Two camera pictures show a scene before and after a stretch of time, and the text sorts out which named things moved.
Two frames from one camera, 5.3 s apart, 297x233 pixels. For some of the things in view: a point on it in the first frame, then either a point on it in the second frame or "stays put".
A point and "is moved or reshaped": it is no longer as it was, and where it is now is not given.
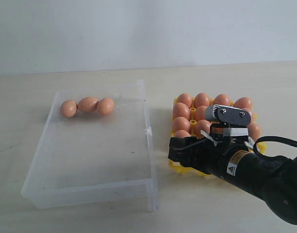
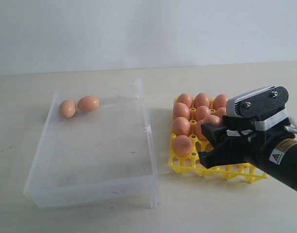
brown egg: (105, 106) is moved or reshaped
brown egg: (181, 123) stays put
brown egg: (222, 99) stays put
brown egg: (185, 98) stays put
